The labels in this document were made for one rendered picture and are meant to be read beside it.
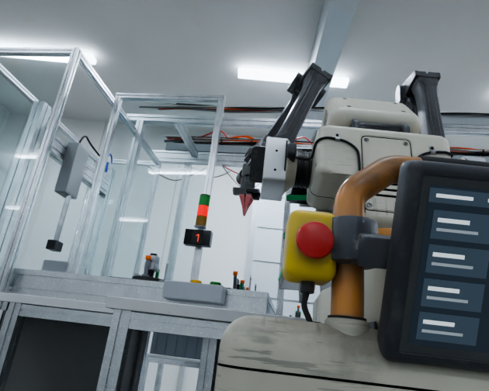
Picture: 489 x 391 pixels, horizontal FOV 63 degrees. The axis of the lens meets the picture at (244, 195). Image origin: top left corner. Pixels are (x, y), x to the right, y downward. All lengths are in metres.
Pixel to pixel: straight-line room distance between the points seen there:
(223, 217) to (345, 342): 5.06
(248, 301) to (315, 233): 1.07
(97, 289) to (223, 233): 3.87
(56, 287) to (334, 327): 1.39
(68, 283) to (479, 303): 1.46
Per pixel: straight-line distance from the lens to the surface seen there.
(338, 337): 0.39
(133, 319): 1.09
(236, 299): 1.44
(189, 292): 1.40
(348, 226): 0.40
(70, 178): 2.35
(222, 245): 5.32
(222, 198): 5.51
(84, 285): 1.63
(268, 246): 5.27
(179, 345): 3.57
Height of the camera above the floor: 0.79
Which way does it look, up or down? 20 degrees up
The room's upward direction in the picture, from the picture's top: 7 degrees clockwise
